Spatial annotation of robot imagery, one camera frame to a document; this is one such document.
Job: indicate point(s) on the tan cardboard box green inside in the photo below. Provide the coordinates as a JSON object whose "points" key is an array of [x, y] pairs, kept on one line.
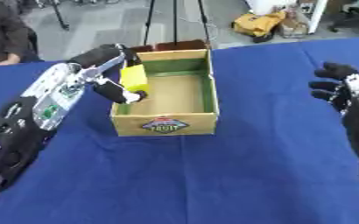
{"points": [[164, 93]]}

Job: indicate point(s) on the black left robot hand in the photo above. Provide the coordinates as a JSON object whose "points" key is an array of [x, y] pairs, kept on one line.
{"points": [[103, 55]]}

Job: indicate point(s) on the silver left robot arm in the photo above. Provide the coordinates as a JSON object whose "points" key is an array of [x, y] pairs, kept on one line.
{"points": [[34, 116]]}

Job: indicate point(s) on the person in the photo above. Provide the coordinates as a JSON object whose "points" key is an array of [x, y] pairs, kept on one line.
{"points": [[4, 29]]}

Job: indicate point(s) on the black stand leg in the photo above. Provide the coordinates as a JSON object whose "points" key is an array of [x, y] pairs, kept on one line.
{"points": [[60, 14]]}

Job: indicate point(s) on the black tripod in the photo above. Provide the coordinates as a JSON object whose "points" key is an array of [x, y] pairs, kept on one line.
{"points": [[175, 20]]}

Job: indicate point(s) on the yellow rectangular block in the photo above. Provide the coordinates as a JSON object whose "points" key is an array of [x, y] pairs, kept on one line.
{"points": [[133, 78]]}

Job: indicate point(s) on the black office chair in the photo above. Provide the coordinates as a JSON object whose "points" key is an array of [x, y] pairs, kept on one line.
{"points": [[353, 17]]}

